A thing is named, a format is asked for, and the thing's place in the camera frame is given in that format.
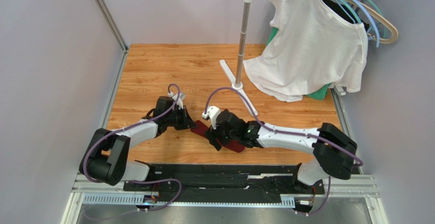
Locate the white t-shirt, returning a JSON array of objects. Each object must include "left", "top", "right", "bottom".
[{"left": 244, "top": 0, "right": 368, "bottom": 102}]

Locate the aluminium frame rail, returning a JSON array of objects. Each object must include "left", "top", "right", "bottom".
[{"left": 94, "top": 0, "right": 129, "bottom": 53}]

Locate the wooden hanger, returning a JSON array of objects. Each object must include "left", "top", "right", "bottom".
[{"left": 341, "top": 0, "right": 399, "bottom": 47}]

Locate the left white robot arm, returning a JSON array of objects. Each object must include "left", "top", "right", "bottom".
[{"left": 79, "top": 93, "right": 196, "bottom": 186}]

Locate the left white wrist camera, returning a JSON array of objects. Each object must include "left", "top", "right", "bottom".
[{"left": 168, "top": 92, "right": 186, "bottom": 110}]

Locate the green garment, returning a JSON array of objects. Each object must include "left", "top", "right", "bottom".
[{"left": 266, "top": 27, "right": 330, "bottom": 101}]

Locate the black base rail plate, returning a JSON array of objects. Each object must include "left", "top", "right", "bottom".
[{"left": 123, "top": 164, "right": 326, "bottom": 204}]

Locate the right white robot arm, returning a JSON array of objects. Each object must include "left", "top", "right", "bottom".
[{"left": 202, "top": 106, "right": 357, "bottom": 186}]

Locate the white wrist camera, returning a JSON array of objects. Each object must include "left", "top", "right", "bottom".
[
  {"left": 168, "top": 92, "right": 186, "bottom": 110},
  {"left": 202, "top": 106, "right": 221, "bottom": 129}
]

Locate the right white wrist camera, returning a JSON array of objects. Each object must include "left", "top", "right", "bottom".
[{"left": 202, "top": 106, "right": 221, "bottom": 129}]

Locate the dark red cloth napkin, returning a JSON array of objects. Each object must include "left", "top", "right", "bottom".
[{"left": 190, "top": 120, "right": 245, "bottom": 153}]

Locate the black garment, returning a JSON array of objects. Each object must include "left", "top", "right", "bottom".
[{"left": 322, "top": 0, "right": 357, "bottom": 24}]

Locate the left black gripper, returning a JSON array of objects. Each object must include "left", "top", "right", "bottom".
[{"left": 165, "top": 106, "right": 197, "bottom": 131}]

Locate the white clothes rack stand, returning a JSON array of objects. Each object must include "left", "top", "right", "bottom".
[{"left": 219, "top": 0, "right": 258, "bottom": 116}]

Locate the teal plastic hanger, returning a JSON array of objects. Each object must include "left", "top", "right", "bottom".
[{"left": 337, "top": 0, "right": 370, "bottom": 32}]

